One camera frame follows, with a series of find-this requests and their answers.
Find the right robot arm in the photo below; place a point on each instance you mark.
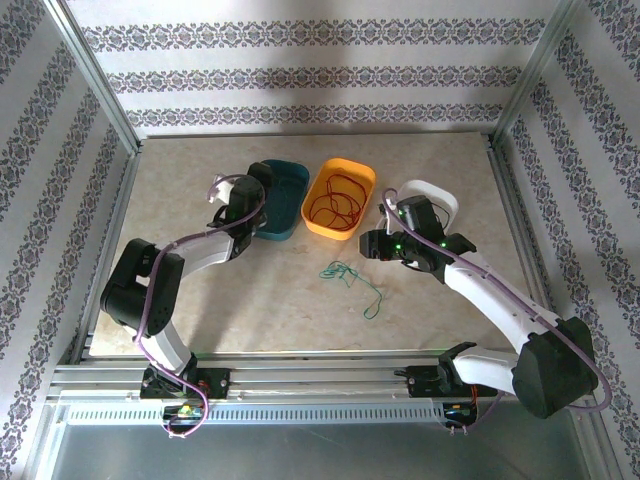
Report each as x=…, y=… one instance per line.
x=490, y=290

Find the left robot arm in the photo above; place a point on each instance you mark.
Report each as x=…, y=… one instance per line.
x=135, y=295

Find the orange plastic bin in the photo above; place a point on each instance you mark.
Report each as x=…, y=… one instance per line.
x=345, y=235

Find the teal plastic bin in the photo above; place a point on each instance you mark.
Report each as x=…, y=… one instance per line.
x=285, y=220

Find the white plastic bin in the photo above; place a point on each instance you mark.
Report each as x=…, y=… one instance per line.
x=430, y=189

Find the grey metal sheet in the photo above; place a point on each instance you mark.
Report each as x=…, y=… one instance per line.
x=320, y=455

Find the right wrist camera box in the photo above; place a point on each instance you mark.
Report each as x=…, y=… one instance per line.
x=392, y=210

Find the aluminium back rail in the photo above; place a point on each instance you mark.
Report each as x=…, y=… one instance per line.
x=320, y=135

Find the right aluminium side rail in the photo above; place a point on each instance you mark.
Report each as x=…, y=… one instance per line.
x=510, y=200

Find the aluminium side rail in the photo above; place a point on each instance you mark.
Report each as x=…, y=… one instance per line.
x=114, y=240
x=510, y=200

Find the left aluminium side rail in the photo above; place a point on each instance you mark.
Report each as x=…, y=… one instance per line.
x=114, y=240

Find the aluminium mounting rail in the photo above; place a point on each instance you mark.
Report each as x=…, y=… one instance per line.
x=320, y=380

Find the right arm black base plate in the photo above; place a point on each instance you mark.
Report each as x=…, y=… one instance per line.
x=422, y=385

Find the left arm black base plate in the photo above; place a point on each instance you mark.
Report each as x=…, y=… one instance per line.
x=220, y=382

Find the left aluminium frame post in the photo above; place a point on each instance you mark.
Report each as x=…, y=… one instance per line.
x=95, y=75

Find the aluminium frame post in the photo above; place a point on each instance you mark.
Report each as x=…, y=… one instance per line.
x=540, y=70
x=95, y=75

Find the right aluminium frame post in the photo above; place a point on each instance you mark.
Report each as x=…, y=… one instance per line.
x=540, y=70

